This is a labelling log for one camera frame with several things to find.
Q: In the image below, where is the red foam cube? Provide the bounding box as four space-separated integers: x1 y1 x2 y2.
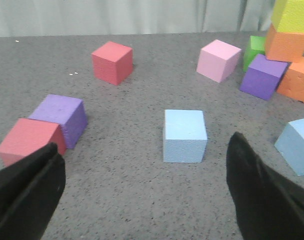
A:
0 118 67 167
91 41 133 86

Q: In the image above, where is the smooth orange foam cube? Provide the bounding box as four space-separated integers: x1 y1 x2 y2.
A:
264 24 304 62

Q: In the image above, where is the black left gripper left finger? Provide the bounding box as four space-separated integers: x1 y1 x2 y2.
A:
0 142 66 240

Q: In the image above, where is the yellow foam cube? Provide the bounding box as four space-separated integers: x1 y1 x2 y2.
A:
271 0 304 33

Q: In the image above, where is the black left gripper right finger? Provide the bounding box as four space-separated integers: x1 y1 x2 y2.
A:
226 132 304 240

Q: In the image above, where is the light blue foam cube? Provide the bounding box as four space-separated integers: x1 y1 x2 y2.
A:
274 118 304 176
163 109 208 164

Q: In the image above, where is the green foam cube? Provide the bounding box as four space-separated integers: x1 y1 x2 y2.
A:
243 35 265 72

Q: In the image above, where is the pink foam cube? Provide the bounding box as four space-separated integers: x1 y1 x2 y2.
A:
196 39 241 83

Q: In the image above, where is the grey curtain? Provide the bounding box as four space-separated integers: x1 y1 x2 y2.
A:
0 0 274 37

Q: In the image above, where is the purple foam cube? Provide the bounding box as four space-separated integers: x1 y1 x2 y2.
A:
29 94 88 149
239 54 288 101

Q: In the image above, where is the dented orange foam cube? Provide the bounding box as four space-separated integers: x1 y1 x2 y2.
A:
276 57 304 103

